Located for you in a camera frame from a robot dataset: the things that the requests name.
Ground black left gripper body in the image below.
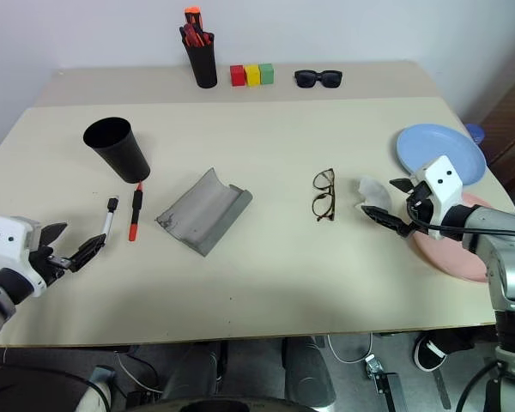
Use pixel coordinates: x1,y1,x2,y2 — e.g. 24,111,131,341
27,245,70,287

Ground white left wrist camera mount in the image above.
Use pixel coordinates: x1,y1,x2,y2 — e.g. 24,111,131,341
0,215,48,298

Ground grey open glasses case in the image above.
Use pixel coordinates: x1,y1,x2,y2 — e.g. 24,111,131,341
154,167,254,258

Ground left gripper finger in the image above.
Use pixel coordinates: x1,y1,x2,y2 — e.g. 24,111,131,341
65,233,108,273
39,221,69,250

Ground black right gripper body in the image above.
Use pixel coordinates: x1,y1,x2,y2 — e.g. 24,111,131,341
404,181,435,235

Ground blue plate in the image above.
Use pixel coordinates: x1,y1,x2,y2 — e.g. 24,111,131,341
396,123,488,187

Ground tortoiseshell eyeglasses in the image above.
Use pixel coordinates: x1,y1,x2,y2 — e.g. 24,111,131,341
312,167,337,223

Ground black pen holder cup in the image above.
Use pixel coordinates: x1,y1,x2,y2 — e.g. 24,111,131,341
184,32,219,89

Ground blue round lid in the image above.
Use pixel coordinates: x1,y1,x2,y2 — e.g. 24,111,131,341
464,123,487,146

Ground black and white sneaker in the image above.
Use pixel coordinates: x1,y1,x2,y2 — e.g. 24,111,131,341
413,333,476,372

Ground white floor cable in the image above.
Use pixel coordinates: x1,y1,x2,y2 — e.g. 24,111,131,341
325,330,375,365

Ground white marker with black cap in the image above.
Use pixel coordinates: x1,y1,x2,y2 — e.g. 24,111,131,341
100,196,122,238

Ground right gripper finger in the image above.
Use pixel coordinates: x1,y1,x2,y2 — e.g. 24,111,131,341
389,177,419,195
360,205,414,238

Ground metal caster bracket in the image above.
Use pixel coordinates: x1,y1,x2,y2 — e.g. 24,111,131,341
364,353,402,395

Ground pink plate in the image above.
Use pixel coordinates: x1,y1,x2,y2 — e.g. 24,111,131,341
410,191,495,283

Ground black sunglasses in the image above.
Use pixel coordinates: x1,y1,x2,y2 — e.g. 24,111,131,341
294,70,344,90

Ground empty black cup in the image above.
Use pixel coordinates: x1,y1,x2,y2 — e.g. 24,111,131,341
82,116,152,184

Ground brown wooden cabinet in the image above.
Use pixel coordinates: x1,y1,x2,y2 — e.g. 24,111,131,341
476,76,515,212

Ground dark rounded leg shape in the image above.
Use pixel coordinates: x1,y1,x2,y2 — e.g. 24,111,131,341
161,342,222,401
282,336,337,405

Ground red and black marker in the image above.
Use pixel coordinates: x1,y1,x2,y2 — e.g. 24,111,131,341
128,180,145,243

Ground white cleaning cloth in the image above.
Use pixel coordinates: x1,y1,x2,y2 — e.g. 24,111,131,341
353,174,398,213

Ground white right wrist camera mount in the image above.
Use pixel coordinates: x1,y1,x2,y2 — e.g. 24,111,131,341
410,154,464,239

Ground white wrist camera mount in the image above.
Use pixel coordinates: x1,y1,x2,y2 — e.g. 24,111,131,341
410,154,464,239
0,215,48,298

